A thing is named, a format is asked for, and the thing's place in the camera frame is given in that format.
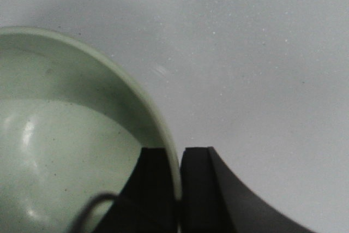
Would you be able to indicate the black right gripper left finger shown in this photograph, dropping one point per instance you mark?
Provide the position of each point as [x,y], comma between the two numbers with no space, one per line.
[147,202]

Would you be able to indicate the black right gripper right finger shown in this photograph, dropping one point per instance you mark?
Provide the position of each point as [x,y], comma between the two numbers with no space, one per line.
[216,200]

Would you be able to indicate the green bowl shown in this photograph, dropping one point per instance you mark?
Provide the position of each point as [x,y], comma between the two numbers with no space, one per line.
[73,125]

